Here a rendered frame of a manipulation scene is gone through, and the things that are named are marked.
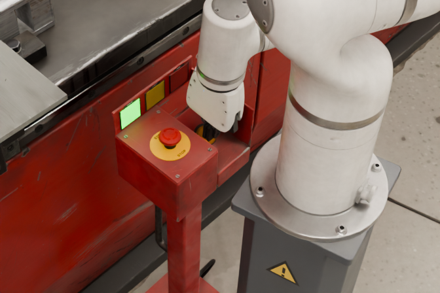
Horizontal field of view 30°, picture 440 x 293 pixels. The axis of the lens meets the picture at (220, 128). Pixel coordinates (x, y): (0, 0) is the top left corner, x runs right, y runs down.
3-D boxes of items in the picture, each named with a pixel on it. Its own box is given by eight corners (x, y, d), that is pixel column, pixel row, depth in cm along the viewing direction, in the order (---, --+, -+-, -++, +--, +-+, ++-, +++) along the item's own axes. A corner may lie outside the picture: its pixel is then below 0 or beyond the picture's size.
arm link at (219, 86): (184, 59, 137) (183, 71, 139) (223, 89, 134) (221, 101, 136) (218, 35, 141) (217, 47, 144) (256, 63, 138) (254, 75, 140)
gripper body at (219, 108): (183, 65, 139) (179, 106, 148) (228, 99, 135) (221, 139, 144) (213, 43, 143) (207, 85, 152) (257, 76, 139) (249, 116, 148)
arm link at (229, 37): (237, 37, 141) (188, 51, 138) (247, -20, 131) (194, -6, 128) (260, 72, 137) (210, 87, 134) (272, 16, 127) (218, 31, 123)
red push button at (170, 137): (170, 159, 144) (169, 146, 141) (154, 147, 146) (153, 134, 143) (186, 146, 146) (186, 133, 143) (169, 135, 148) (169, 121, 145)
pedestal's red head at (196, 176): (177, 224, 149) (177, 162, 135) (117, 174, 156) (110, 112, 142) (249, 161, 159) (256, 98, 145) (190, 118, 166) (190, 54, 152)
